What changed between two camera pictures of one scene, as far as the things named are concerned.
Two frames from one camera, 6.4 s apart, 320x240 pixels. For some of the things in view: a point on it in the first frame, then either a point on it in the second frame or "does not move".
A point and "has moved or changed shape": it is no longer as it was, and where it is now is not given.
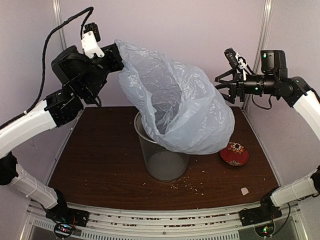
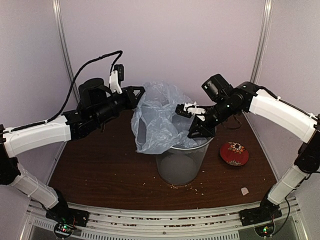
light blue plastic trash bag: (180, 107) has moved or changed shape
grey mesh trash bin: (162, 165) -> (182, 165)
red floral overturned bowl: (235, 154) does not move
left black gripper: (113, 52) -> (132, 101)
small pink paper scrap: (244, 191) does not move
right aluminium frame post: (266, 12) does not move
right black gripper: (238, 82) -> (196, 125)
